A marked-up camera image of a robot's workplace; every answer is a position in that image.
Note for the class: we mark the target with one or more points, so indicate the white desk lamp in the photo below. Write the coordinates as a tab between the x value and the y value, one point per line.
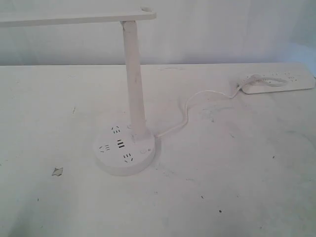
119	150

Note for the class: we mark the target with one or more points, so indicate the white power strip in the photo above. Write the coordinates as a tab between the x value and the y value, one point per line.
270	82

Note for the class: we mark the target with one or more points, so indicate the small torn paper scrap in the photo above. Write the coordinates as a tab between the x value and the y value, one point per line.
57	172

